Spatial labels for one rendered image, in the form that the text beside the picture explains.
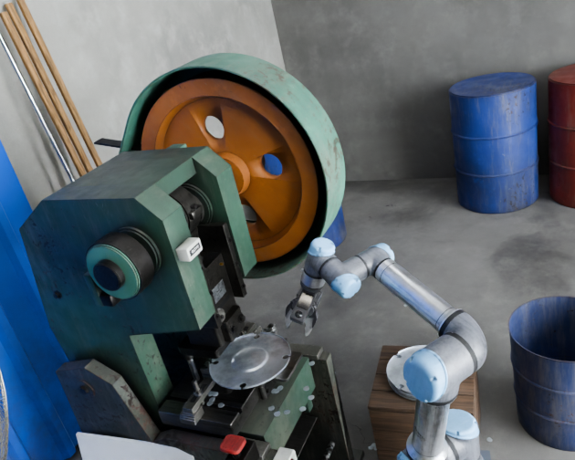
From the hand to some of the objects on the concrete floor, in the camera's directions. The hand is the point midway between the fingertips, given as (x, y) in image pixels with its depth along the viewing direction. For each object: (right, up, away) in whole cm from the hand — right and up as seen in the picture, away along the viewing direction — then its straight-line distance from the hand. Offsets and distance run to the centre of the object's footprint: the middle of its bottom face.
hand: (297, 330), depth 188 cm
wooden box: (+60, -58, +62) cm, 104 cm away
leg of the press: (-13, -68, +78) cm, 104 cm away
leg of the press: (-34, -93, +36) cm, 106 cm away
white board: (-48, -96, +36) cm, 114 cm away
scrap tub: (+116, -47, +57) cm, 138 cm away
